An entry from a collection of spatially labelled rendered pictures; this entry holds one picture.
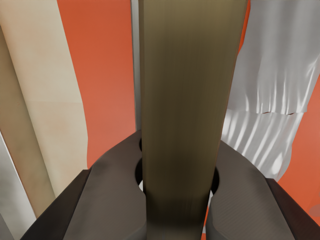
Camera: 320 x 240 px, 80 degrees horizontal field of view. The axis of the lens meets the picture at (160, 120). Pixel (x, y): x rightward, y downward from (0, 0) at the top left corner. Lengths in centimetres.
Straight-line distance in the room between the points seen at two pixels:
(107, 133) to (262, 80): 15
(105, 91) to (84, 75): 2
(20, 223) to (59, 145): 10
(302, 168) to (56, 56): 26
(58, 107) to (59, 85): 2
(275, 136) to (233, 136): 4
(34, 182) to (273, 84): 24
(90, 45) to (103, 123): 7
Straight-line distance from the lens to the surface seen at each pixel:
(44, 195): 26
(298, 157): 24
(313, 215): 32
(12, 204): 26
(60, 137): 22
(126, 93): 18
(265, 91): 18
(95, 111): 19
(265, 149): 21
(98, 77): 18
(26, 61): 20
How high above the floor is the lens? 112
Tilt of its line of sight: 63 degrees down
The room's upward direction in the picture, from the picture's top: 174 degrees counter-clockwise
